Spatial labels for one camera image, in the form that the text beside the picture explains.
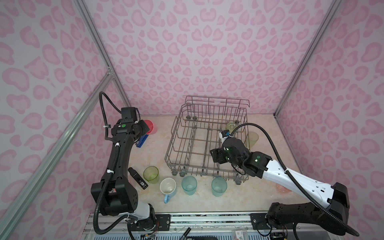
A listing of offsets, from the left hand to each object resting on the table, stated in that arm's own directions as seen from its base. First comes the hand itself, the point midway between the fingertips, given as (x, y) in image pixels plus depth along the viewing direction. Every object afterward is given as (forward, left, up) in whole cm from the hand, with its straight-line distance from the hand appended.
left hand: (143, 126), depth 81 cm
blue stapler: (+4, +10, -22) cm, 24 cm away
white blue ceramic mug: (-25, -12, -23) cm, 36 cm away
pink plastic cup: (-3, -6, +2) cm, 7 cm away
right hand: (-14, -39, -3) cm, 41 cm away
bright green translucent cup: (-18, -1, -23) cm, 29 cm away
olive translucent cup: (+1, -63, -15) cm, 65 cm away
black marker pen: (-47, -22, -24) cm, 57 cm away
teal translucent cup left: (-24, -24, -24) cm, 41 cm away
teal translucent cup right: (-26, -40, -22) cm, 53 cm away
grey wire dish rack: (+13, -28, -22) cm, 38 cm away
